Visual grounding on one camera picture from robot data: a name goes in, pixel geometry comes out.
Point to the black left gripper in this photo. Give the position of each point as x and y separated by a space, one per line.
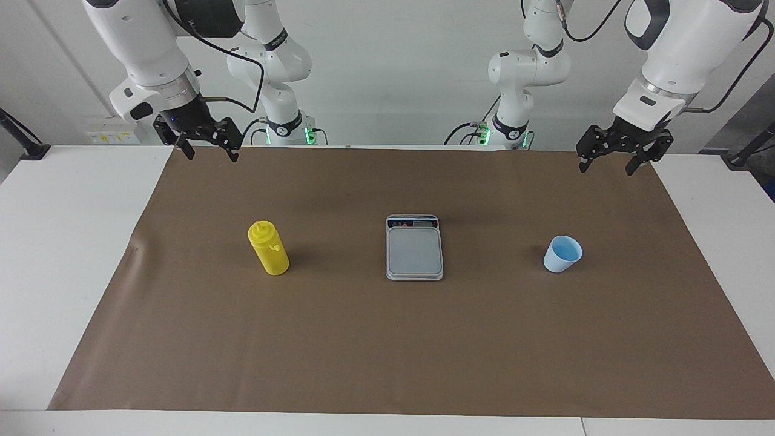
639 134

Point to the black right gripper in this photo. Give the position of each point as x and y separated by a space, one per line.
186 116

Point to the light blue plastic cup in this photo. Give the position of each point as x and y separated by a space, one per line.
560 257

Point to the yellow squeeze bottle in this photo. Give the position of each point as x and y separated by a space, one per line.
271 254

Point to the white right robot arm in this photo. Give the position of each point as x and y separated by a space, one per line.
145 48

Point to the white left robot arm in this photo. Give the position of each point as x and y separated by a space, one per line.
678 48

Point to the silver digital kitchen scale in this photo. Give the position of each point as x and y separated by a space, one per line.
415 254

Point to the dark grey board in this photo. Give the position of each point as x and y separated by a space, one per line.
735 136

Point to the black clamp stand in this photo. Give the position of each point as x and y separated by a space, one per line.
33 150
742 158

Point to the brown paper table mat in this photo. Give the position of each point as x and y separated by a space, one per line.
387 339

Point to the white wall power outlet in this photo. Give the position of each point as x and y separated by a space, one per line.
106 136

